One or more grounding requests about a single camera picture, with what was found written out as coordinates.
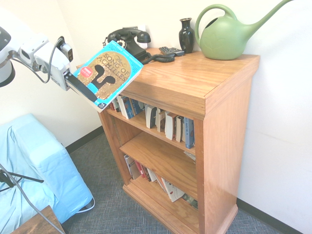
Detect wooden bookshelf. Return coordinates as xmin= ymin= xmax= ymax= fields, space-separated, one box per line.
xmin=76 ymin=47 xmax=260 ymax=234

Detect upright paperback book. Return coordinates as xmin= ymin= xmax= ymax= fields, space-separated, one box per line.
xmin=175 ymin=115 xmax=185 ymax=143
xmin=156 ymin=108 xmax=167 ymax=133
xmin=164 ymin=111 xmax=177 ymax=141

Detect small loose papers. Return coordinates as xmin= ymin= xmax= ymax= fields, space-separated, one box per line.
xmin=183 ymin=151 xmax=196 ymax=163

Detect red white leaning book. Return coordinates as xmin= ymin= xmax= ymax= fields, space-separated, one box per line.
xmin=123 ymin=154 xmax=141 ymax=180

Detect black rotary telephone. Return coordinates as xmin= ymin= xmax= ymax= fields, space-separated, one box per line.
xmin=102 ymin=27 xmax=176 ymax=65

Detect camouflage cover book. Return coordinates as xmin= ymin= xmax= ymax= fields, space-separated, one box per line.
xmin=181 ymin=193 xmax=199 ymax=211

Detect black cover paperback book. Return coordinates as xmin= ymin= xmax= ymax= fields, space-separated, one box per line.
xmin=145 ymin=104 xmax=158 ymax=129

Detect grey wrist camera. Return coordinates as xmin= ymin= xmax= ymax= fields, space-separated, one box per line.
xmin=59 ymin=36 xmax=74 ymax=62

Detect green plastic watering can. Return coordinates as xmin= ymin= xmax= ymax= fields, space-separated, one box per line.
xmin=194 ymin=0 xmax=296 ymax=61

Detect black remote control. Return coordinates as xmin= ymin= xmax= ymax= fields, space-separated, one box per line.
xmin=158 ymin=46 xmax=185 ymax=57

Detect black tripod stand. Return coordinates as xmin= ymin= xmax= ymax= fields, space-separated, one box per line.
xmin=0 ymin=168 xmax=45 ymax=193

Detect tall blue spine book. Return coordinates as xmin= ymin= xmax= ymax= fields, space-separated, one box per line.
xmin=184 ymin=117 xmax=195 ymax=150

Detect light blue covered couch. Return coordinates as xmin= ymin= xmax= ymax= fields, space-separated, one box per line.
xmin=0 ymin=113 xmax=95 ymax=234

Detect red white spine book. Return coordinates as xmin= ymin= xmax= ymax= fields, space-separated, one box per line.
xmin=109 ymin=99 xmax=120 ymax=113

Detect red cover leaning book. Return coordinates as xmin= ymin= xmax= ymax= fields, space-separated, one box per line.
xmin=135 ymin=160 xmax=152 ymax=182

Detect teal Song of Achilles book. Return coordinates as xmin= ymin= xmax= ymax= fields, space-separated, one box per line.
xmin=72 ymin=40 xmax=144 ymax=113

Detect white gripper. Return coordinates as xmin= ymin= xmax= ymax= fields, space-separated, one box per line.
xmin=34 ymin=41 xmax=98 ymax=102

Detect small blue paperback book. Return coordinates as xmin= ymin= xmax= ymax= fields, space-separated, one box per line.
xmin=125 ymin=97 xmax=140 ymax=117

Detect dark glossy vase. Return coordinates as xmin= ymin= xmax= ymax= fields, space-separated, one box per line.
xmin=179 ymin=18 xmax=195 ymax=54

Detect thin paperback book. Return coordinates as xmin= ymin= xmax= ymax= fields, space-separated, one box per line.
xmin=117 ymin=95 xmax=130 ymax=120

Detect white cable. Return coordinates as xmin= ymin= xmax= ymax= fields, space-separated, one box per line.
xmin=79 ymin=196 xmax=96 ymax=212

